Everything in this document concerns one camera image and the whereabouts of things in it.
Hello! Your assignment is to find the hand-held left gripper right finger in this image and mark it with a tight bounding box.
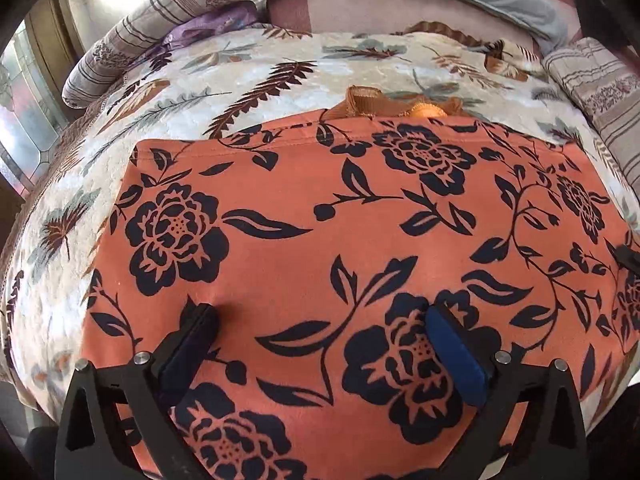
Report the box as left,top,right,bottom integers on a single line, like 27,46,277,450
425,302,591,480

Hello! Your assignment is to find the orange floral garment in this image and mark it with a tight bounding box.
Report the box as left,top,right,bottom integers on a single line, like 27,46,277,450
85,85,640,480

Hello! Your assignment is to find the leaf print blanket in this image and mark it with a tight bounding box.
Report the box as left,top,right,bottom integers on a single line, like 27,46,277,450
0,27,640,411

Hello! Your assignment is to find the wooden door frame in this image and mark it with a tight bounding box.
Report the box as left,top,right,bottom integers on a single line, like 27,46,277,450
25,0,86,61

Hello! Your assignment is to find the striped bolster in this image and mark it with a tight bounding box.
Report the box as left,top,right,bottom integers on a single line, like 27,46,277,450
61,0,328,109

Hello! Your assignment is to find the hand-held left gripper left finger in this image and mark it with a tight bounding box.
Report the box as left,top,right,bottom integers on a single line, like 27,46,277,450
54,302,221,480

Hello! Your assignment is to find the striped pillow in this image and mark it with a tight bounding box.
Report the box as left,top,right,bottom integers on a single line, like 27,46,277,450
542,37,640,191

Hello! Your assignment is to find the pink bed sheet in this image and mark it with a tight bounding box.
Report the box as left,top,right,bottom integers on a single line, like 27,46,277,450
267,0,576,46

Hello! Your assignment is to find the black cloth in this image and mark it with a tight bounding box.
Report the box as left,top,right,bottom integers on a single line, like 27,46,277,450
537,0,626,51

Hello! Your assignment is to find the purple cloth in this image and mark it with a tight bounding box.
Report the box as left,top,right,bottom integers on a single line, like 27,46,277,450
125,2,261,68

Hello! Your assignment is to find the stained glass door pane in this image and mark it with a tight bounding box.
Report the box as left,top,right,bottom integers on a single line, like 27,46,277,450
0,25,66,186

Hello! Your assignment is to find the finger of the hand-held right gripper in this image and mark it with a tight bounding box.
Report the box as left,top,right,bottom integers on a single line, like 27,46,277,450
607,240,640,281

